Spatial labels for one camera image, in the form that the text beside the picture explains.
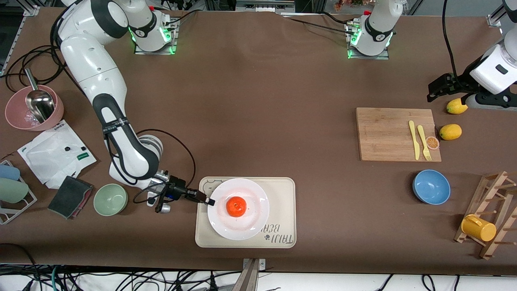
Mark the pink bowl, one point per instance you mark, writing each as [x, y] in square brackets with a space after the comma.
[16, 117]

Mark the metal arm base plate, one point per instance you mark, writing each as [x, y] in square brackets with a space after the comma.
[155, 52]
[369, 57]

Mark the white plastic bag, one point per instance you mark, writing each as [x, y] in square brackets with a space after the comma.
[52, 155]

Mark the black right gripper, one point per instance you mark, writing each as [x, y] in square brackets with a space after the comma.
[178, 190]

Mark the yellow plastic fork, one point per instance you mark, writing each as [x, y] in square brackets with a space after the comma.
[423, 139]

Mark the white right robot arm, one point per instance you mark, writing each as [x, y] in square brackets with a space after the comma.
[97, 81]

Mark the wooden cutting board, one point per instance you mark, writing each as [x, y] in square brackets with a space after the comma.
[383, 133]

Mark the aluminium frame structure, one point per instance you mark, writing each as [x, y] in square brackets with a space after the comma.
[262, 6]

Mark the sage green cup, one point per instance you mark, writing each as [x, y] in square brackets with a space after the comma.
[12, 190]

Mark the metal table corner bracket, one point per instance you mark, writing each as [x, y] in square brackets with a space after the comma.
[493, 20]
[32, 10]

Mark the orange mandarin fruit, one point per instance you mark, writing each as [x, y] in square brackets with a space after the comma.
[236, 207]

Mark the blue bowl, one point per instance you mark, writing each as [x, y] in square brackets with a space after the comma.
[431, 187]

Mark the yellow lemon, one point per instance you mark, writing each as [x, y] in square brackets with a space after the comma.
[455, 107]
[450, 132]

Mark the dark grey folded cloth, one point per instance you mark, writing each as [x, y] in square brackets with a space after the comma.
[68, 196]

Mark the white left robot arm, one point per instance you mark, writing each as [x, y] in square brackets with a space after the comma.
[377, 36]

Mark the beige bear print tray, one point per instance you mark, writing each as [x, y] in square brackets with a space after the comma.
[282, 194]

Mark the metal scoop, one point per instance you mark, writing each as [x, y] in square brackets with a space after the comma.
[40, 105]

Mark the yellow plastic knife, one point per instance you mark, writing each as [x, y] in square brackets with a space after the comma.
[415, 141]

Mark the white round plate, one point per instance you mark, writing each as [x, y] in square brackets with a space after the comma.
[250, 226]

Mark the metal table clamp bracket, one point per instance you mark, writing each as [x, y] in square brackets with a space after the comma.
[252, 279]

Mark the wooden mug rack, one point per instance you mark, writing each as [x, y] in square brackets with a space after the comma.
[494, 190]

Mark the pale green bowl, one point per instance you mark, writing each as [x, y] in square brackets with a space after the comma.
[110, 199]

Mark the small orange slice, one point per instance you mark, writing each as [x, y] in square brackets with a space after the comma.
[432, 143]

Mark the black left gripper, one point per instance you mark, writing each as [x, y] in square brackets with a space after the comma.
[455, 83]

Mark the light blue cup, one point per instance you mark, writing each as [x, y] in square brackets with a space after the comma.
[8, 172]

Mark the yellow mug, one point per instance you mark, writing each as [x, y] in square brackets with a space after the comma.
[478, 228]

